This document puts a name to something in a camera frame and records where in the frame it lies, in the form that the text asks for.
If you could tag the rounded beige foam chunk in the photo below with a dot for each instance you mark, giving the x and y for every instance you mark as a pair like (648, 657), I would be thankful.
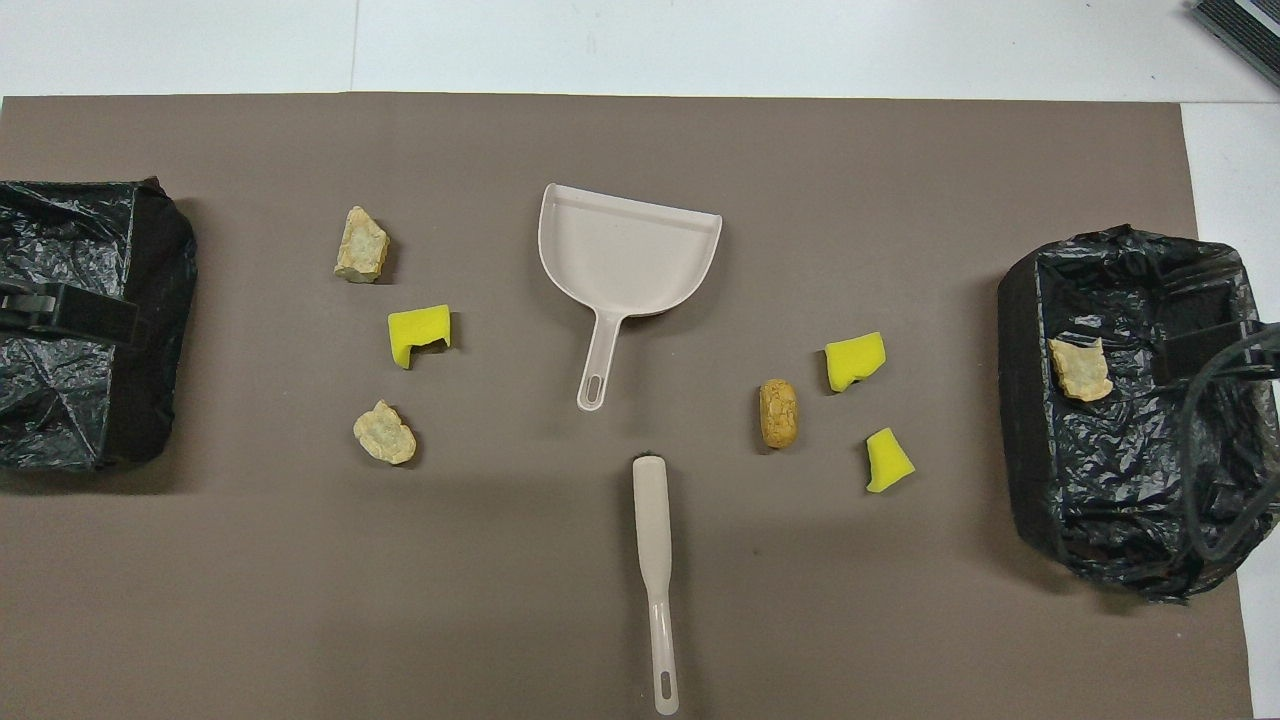
(384, 433)

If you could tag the small yellow sponge wedge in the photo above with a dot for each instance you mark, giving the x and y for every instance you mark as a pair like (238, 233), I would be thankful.
(885, 465)

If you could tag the notched yellow sponge piece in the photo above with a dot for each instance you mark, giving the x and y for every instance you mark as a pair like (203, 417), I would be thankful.
(412, 335)

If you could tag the brown cork-like cylinder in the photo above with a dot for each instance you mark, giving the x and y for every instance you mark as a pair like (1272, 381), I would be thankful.
(778, 413)

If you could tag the beige plastic dustpan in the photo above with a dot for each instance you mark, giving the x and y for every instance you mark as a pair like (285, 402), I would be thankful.
(620, 260)

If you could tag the beige hand brush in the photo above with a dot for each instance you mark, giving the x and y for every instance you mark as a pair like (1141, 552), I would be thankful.
(651, 520)

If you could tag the black bag-lined bin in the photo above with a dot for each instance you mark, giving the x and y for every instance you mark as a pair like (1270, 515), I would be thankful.
(1130, 480)
(60, 400)

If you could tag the dark grey ribbed device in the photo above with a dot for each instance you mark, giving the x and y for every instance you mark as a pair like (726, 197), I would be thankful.
(1240, 30)

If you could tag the brown table mat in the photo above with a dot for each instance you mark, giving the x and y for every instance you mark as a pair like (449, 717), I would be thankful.
(600, 600)

